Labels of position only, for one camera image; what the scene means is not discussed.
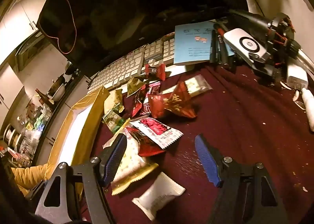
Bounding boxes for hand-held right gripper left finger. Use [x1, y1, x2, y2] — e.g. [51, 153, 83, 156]
[36, 133, 128, 224]

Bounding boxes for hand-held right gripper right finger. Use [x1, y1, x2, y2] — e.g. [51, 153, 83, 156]
[195, 134, 288, 224]

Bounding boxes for green snack packet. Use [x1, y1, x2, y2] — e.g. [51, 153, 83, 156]
[102, 106, 130, 134]

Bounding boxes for gold cardboard box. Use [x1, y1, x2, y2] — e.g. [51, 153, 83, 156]
[44, 86, 110, 180]

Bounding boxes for red and white snack packet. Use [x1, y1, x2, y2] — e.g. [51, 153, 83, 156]
[129, 117, 184, 149]

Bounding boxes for pale gold snack packet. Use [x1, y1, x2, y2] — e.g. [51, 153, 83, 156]
[104, 89, 125, 114]

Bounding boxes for narrow dark red snack packet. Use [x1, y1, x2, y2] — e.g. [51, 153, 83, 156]
[132, 84, 148, 117]

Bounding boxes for large red snack packet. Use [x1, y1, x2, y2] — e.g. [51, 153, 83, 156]
[148, 82, 198, 119]

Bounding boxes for dark gold snack packet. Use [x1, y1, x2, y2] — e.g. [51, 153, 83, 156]
[126, 77, 147, 97]

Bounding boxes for pink and black snack packet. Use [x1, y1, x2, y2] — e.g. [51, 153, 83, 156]
[142, 82, 161, 116]

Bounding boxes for dark red tablecloth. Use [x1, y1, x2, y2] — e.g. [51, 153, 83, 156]
[81, 62, 314, 224]

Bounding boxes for clear plastic snack packet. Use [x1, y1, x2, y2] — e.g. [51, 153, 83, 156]
[159, 75, 213, 97]

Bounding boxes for yellow clothing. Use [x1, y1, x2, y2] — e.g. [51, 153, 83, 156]
[11, 163, 51, 191]

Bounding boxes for metal pot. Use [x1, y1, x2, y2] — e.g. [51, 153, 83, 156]
[48, 74, 67, 102]

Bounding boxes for cluttered kitchen counter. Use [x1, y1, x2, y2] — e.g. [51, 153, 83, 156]
[0, 67, 81, 168]

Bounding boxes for white computer keyboard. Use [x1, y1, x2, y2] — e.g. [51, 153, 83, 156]
[87, 31, 178, 92]

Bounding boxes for brown glass bottle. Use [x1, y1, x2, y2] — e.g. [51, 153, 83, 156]
[35, 88, 54, 108]

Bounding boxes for small red wrapped candy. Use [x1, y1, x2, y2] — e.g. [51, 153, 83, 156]
[144, 63, 166, 81]

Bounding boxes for white tube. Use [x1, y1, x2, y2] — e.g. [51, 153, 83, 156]
[301, 88, 314, 132]

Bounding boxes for black pen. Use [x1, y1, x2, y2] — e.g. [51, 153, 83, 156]
[209, 30, 218, 63]

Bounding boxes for black marker with red band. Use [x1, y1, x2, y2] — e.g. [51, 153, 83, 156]
[213, 23, 236, 68]

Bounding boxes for blue notebook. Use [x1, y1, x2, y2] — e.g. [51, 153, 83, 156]
[174, 20, 233, 66]

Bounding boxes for white power adapter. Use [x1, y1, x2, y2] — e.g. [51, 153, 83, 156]
[287, 63, 309, 90]

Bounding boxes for black computer monitor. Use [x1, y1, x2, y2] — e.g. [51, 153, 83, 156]
[36, 0, 248, 68]

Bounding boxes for red cable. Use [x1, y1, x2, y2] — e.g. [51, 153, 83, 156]
[56, 0, 130, 55]

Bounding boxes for black gadget with red wires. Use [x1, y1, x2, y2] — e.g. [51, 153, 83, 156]
[228, 9, 302, 82]

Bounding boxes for white wall cabinets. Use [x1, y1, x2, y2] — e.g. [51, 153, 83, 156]
[0, 0, 58, 126]

